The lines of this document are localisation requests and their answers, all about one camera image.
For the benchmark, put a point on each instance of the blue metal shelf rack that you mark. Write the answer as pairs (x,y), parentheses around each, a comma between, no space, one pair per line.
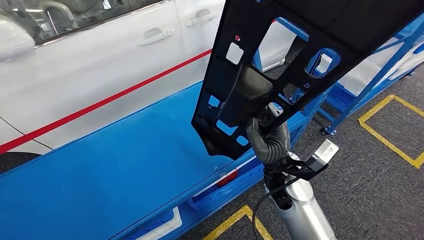
(99,165)

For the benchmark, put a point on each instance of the white car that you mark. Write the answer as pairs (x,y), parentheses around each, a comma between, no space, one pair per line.
(99,66)

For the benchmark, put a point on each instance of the white car side mirror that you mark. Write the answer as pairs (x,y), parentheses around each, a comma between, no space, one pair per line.
(15,39)

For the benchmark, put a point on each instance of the red barrier belt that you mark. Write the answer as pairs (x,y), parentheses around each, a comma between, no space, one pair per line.
(99,103)

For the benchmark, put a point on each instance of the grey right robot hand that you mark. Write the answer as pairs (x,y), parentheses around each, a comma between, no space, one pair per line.
(253,136)

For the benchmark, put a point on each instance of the yellow floor tape square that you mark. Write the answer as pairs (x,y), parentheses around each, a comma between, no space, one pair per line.
(232,217)

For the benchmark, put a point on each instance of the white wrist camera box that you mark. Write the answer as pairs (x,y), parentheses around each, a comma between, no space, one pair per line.
(323,154)

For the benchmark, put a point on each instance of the black plastic license plate frame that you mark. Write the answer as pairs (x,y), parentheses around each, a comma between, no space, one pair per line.
(331,20)

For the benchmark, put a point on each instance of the blue plastic crate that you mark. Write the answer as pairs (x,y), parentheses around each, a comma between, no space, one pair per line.
(152,225)
(225,195)

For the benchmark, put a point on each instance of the blue metal rack with casters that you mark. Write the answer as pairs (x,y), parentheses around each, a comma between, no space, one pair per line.
(381,74)

